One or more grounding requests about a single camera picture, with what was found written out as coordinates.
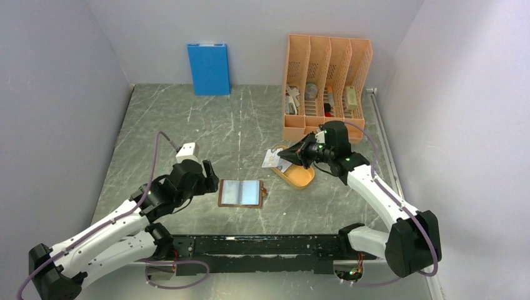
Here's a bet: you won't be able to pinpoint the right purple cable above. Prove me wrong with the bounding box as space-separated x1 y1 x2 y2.
343 121 439 286

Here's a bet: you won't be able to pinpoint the green eraser in organizer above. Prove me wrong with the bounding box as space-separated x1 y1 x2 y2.
344 86 359 111

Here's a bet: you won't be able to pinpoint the brown leather card holder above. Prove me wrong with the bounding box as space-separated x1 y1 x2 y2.
217 179 268 208

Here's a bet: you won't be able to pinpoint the black base frame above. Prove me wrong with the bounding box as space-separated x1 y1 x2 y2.
147 234 375 276

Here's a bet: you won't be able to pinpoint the grey round item in organizer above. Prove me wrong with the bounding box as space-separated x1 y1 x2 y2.
304 82 319 101

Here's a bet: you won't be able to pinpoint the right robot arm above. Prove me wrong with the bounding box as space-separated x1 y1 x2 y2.
278 121 442 278

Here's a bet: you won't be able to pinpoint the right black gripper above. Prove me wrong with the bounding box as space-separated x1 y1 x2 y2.
277 131 334 169

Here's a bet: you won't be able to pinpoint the white parts in organizer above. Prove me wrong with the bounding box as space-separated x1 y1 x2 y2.
285 85 303 115

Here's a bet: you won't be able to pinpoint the red orange item in organizer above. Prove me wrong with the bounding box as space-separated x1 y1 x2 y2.
323 87 334 118

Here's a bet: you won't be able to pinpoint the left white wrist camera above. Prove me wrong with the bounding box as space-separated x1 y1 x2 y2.
176 142 199 163

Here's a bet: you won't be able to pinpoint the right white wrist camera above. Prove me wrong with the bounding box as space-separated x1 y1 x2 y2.
315 130 325 144

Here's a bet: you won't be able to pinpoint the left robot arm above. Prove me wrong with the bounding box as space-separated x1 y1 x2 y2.
27 159 219 299

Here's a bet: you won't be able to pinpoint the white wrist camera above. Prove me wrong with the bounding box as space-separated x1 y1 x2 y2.
176 142 199 163
315 130 325 144

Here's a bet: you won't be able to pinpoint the blue box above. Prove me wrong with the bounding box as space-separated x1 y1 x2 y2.
187 44 231 96

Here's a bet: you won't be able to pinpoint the orange desk file organizer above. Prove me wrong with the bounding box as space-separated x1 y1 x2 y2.
282 34 373 144

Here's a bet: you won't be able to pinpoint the orange oval tray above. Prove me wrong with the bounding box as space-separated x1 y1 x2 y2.
271 159 315 190

